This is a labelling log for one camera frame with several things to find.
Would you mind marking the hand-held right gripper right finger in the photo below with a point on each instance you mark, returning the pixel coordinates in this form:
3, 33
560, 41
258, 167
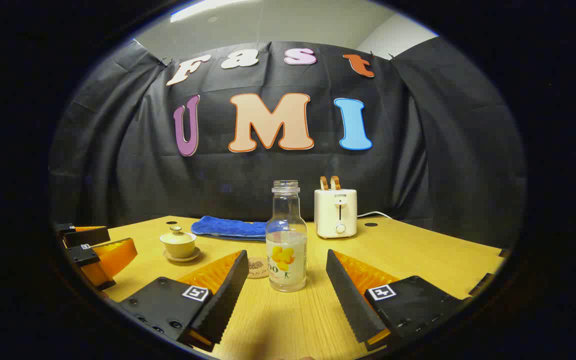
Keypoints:
350, 300

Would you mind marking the beige teacup lid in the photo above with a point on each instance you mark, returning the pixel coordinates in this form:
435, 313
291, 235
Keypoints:
178, 238

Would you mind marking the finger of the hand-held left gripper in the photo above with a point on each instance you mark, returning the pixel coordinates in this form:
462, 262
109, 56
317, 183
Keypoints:
110, 257
88, 237

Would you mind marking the black backdrop cloth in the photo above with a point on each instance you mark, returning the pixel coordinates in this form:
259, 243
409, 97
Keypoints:
143, 165

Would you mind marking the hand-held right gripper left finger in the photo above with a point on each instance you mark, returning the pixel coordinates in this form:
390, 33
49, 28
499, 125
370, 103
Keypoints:
223, 305

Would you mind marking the clear glass water bottle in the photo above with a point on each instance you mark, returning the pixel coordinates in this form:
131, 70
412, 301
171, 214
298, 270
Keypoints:
286, 250

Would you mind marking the blue folded towel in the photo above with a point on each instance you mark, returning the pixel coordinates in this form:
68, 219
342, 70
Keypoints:
230, 228

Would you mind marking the cream white toaster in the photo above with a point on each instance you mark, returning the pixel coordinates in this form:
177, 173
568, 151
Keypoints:
329, 215

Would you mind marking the round cork coaster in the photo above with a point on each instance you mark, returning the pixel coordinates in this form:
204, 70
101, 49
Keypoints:
258, 267

